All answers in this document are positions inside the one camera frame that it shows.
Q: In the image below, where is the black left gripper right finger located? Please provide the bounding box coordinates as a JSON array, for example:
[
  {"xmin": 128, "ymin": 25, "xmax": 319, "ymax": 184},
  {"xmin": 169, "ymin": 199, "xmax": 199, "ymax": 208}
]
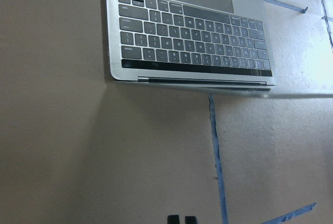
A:
[{"xmin": 185, "ymin": 216, "xmax": 197, "ymax": 224}]

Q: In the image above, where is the grey laptop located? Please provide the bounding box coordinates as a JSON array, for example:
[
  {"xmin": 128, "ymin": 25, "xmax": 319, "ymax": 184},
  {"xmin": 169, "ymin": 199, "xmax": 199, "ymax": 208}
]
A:
[{"xmin": 105, "ymin": 0, "xmax": 332, "ymax": 99}]

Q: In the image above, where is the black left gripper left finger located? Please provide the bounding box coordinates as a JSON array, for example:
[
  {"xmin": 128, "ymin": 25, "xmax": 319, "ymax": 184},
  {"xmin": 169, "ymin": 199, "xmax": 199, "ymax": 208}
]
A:
[{"xmin": 167, "ymin": 215, "xmax": 180, "ymax": 224}]

